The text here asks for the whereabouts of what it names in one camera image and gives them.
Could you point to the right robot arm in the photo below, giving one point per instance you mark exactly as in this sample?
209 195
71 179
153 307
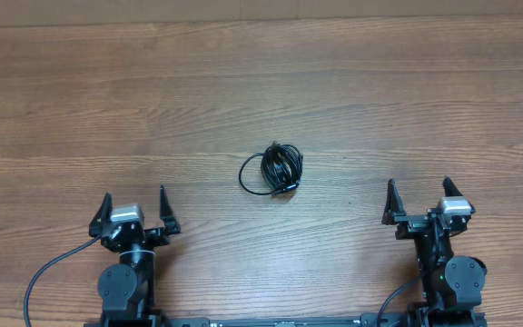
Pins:
451 284

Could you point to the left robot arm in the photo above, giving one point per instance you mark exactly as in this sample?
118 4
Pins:
127 288

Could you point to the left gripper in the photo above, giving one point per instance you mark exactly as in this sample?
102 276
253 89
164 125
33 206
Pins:
159 237

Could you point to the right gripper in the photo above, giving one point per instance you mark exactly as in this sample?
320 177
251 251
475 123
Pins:
425 221

